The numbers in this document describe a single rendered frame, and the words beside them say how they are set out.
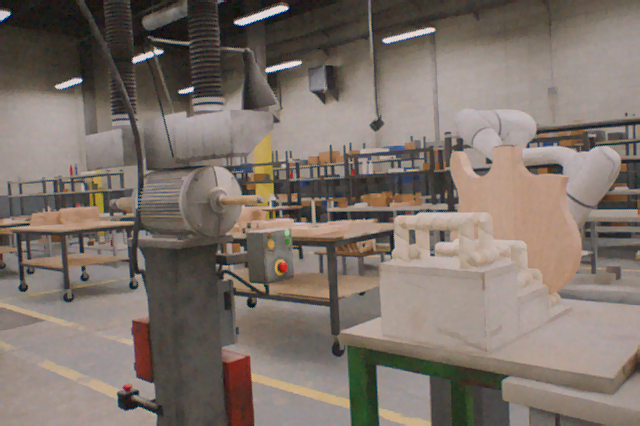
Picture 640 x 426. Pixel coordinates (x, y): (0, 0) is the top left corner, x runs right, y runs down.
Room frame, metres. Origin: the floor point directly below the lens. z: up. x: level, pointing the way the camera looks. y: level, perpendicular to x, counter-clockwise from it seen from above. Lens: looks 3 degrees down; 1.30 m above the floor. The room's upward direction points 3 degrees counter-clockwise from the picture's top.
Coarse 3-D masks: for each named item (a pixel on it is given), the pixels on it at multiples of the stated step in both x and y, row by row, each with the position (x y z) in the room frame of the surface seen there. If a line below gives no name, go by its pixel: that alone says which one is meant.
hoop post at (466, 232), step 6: (462, 228) 1.15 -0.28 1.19; (468, 228) 1.15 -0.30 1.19; (462, 234) 1.15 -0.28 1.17; (468, 234) 1.15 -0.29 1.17; (462, 240) 1.15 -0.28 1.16; (468, 240) 1.15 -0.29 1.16; (462, 246) 1.15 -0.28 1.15; (468, 246) 1.15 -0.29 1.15; (474, 246) 1.16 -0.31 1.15; (462, 252) 1.15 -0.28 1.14; (468, 252) 1.15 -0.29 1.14; (462, 258) 1.15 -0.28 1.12; (462, 264) 1.16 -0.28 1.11
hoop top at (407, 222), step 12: (408, 216) 1.26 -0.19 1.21; (420, 216) 1.24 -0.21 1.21; (432, 216) 1.22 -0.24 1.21; (444, 216) 1.19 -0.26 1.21; (456, 216) 1.17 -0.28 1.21; (468, 216) 1.16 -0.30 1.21; (408, 228) 1.26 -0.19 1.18; (420, 228) 1.23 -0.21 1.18; (432, 228) 1.21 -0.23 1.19; (444, 228) 1.19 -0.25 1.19; (456, 228) 1.17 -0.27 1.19
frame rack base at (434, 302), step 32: (384, 288) 1.29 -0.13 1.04; (416, 288) 1.23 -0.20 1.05; (448, 288) 1.17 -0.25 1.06; (480, 288) 1.12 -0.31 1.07; (512, 288) 1.20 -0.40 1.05; (384, 320) 1.29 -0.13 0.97; (416, 320) 1.23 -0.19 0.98; (448, 320) 1.17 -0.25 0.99; (480, 320) 1.12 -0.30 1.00; (512, 320) 1.19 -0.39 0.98; (480, 352) 1.12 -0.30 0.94
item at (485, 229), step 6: (486, 222) 1.21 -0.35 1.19; (492, 222) 1.21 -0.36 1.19; (480, 228) 1.21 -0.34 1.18; (486, 228) 1.21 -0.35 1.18; (492, 228) 1.21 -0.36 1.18; (480, 234) 1.22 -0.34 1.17; (486, 234) 1.21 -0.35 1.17; (492, 234) 1.21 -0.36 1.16; (480, 240) 1.22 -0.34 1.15; (486, 240) 1.21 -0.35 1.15; (492, 240) 1.21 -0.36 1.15; (480, 246) 1.22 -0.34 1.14; (486, 246) 1.21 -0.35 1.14; (492, 246) 1.21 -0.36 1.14
